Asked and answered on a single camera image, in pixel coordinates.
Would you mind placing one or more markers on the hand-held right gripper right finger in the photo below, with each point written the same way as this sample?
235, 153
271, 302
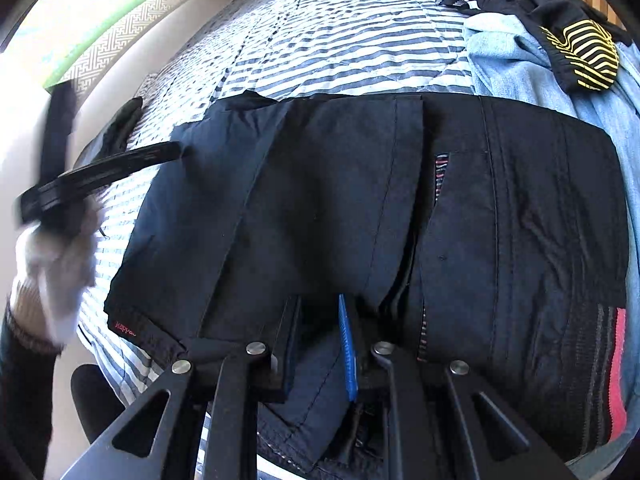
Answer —
348, 355

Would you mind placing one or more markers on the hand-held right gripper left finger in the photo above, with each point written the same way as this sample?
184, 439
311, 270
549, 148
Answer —
282, 360

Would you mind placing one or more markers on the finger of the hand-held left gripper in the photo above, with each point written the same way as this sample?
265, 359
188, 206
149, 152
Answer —
130, 157

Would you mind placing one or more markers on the navy pants pink waistband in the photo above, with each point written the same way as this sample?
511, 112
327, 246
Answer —
325, 200

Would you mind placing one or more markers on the person's left forearm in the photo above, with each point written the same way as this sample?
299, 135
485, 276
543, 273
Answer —
25, 385

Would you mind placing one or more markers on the person's left hand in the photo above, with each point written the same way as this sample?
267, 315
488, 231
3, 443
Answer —
55, 270

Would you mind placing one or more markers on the folded dark garment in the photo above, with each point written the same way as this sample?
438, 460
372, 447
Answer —
122, 120

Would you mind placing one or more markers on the blue white striped quilt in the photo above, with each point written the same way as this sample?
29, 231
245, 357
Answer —
325, 60

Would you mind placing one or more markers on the light blue denim shirt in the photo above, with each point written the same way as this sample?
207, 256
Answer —
515, 75

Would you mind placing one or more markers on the landscape painting wall poster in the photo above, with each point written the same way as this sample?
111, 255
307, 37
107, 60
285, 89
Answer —
115, 45

